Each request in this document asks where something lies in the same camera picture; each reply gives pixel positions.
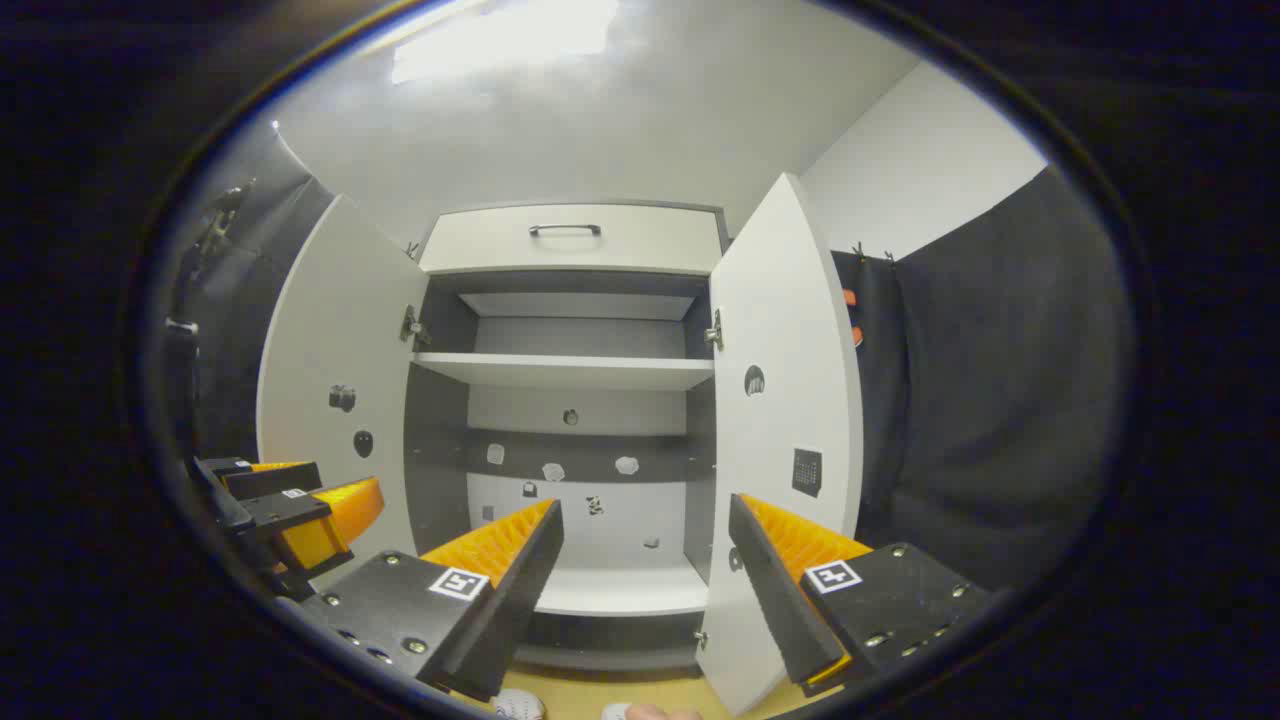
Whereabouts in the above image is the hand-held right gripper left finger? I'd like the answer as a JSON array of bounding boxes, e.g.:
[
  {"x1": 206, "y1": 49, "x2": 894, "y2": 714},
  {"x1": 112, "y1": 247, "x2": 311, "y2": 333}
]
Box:
[{"x1": 300, "y1": 498, "x2": 566, "y2": 703}]

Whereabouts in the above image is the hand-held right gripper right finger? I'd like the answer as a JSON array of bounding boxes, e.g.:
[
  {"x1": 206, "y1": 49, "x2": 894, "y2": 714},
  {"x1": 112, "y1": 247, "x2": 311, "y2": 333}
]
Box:
[{"x1": 728, "y1": 492, "x2": 993, "y2": 698}]

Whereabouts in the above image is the white shoe cabinet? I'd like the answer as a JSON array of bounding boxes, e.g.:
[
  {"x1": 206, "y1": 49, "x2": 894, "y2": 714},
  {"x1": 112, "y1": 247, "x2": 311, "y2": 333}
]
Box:
[{"x1": 405, "y1": 200, "x2": 736, "y2": 673}]

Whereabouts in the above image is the white cabinet door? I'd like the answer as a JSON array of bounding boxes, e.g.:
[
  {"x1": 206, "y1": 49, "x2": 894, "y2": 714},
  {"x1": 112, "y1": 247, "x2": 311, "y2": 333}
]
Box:
[
  {"x1": 695, "y1": 172, "x2": 866, "y2": 717},
  {"x1": 257, "y1": 194, "x2": 431, "y2": 591}
]

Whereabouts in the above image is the white cabinet shelf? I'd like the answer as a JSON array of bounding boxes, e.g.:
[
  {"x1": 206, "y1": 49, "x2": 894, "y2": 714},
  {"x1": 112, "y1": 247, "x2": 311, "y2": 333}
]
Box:
[{"x1": 413, "y1": 352, "x2": 717, "y2": 392}]

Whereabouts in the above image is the black backdrop cloth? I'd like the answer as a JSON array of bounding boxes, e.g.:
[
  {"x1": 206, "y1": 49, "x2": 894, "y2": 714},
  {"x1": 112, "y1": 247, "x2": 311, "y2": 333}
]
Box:
[{"x1": 830, "y1": 165, "x2": 1136, "y2": 591}]

